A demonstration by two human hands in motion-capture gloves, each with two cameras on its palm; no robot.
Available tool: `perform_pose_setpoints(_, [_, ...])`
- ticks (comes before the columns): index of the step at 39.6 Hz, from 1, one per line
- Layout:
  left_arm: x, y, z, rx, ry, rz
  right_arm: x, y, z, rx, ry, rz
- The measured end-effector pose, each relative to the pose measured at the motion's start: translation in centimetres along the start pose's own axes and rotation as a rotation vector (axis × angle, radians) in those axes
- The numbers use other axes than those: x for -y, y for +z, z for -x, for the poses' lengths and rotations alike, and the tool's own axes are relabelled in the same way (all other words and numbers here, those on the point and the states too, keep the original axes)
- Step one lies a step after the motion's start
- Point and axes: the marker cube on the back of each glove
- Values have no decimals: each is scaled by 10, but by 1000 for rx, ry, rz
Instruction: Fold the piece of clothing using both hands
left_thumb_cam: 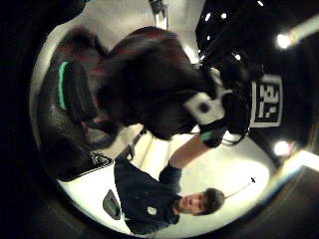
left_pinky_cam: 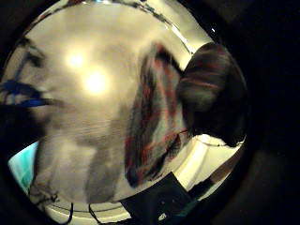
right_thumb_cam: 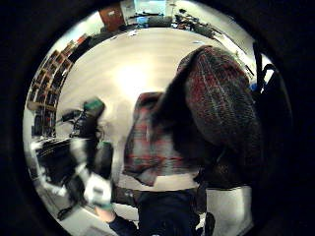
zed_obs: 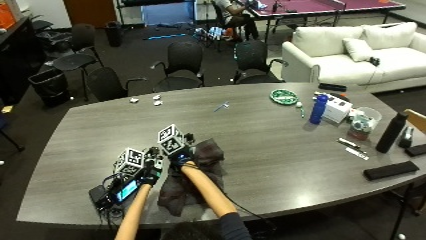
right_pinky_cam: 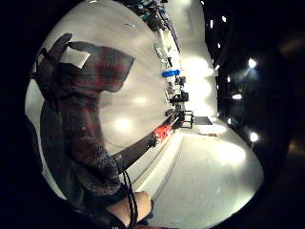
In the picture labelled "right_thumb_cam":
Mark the red grey plaid cloth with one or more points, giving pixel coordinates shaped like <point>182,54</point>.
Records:
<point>213,98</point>

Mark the wooden bookshelf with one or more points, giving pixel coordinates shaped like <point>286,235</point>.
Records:
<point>49,88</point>

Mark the black monitor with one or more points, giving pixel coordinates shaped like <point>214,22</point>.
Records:
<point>54,160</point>

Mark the white marker cube left glove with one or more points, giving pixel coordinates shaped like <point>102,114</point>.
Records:
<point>96,190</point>

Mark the cluttered desk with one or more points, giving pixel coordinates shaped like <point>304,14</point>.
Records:
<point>183,21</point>

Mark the brown door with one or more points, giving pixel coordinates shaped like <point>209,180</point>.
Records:
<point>112,16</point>

